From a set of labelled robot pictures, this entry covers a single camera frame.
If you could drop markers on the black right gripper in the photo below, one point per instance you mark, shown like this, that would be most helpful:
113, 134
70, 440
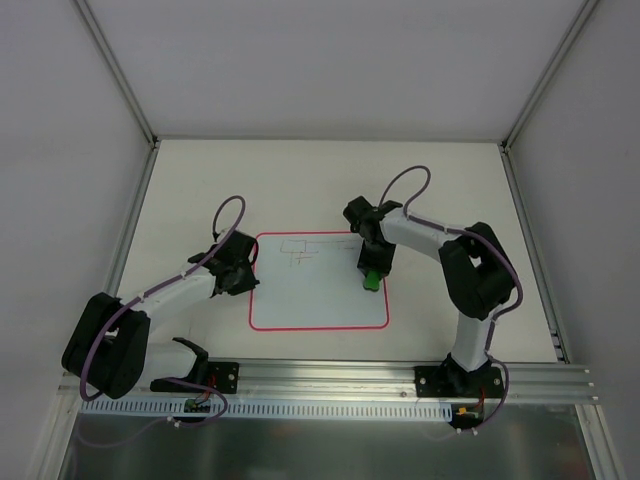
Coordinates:
375, 265

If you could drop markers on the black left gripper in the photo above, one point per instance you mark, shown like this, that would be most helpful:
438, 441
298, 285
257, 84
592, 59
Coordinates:
242, 282

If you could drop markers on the green whiteboard eraser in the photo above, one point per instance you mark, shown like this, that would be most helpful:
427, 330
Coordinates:
372, 281

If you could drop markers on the pink framed whiteboard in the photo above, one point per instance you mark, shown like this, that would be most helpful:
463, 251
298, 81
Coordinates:
309, 281

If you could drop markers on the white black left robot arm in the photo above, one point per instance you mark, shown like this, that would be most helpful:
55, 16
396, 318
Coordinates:
109, 349

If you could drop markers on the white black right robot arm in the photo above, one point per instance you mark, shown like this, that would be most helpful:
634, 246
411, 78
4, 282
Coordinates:
478, 275

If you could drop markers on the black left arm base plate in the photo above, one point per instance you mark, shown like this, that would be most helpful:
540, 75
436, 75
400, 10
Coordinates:
220, 376

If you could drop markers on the aluminium mounting rail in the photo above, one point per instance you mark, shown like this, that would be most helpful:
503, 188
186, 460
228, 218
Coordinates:
530, 383

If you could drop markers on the white slotted cable duct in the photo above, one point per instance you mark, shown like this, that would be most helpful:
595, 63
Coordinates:
256, 408

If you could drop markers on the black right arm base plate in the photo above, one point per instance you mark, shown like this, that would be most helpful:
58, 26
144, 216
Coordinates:
449, 381

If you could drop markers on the aluminium left frame post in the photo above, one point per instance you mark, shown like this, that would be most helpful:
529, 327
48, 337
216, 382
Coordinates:
102, 44

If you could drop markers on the aluminium frame post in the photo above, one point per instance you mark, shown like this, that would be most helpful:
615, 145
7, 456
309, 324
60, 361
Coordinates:
560, 53
102, 44

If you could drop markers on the aluminium right frame post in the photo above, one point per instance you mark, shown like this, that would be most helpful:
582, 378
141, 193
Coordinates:
560, 53

